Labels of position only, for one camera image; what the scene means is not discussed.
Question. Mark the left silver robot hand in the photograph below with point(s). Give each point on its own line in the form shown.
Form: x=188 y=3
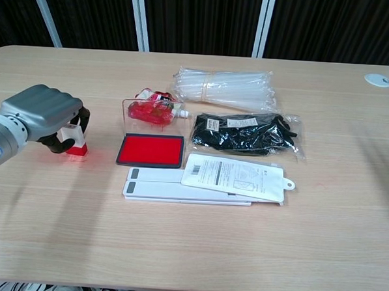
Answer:
x=43 y=111

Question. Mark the white and red stamp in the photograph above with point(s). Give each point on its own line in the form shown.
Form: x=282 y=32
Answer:
x=77 y=144

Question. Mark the red ink pad case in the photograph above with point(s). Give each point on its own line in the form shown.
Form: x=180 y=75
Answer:
x=151 y=153

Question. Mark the white folding stand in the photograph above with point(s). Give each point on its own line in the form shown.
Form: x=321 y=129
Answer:
x=159 y=189

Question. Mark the yellowish rubber band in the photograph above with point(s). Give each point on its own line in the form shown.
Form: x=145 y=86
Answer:
x=206 y=87

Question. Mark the black and white clutter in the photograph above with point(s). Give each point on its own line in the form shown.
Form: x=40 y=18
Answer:
x=59 y=290

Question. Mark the clear tube bundle in bag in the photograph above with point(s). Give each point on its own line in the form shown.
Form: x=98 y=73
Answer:
x=236 y=89

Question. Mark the black gloves in clear bag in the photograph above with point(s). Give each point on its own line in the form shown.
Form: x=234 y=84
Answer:
x=240 y=135

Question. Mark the white printed packaging card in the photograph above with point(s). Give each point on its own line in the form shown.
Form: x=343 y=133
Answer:
x=232 y=177

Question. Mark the white partition post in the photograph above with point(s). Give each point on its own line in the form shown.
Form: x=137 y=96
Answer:
x=264 y=25
x=44 y=14
x=139 y=18

